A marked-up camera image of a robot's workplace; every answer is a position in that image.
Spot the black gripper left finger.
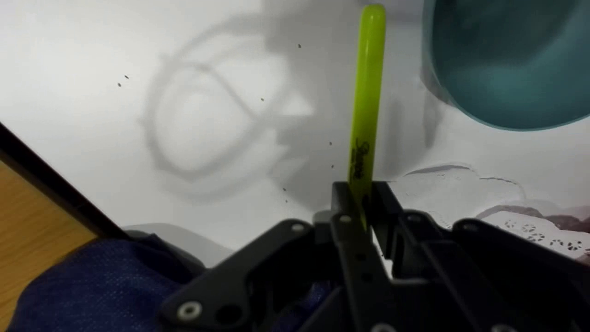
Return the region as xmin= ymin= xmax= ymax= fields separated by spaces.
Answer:
xmin=161 ymin=183 xmax=401 ymax=332

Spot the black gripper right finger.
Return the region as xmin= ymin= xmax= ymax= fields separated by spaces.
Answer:
xmin=368 ymin=183 xmax=590 ymax=332

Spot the yellow-green highlighter pen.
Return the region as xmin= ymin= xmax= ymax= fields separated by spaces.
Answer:
xmin=349 ymin=4 xmax=388 ymax=226

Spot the light blue bowl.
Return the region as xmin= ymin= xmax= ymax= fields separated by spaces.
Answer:
xmin=423 ymin=0 xmax=590 ymax=132

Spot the white lace cloth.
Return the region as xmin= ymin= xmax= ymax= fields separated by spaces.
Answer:
xmin=390 ymin=165 xmax=590 ymax=264

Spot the dark blue cloth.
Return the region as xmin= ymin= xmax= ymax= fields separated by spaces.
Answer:
xmin=8 ymin=237 xmax=207 ymax=332

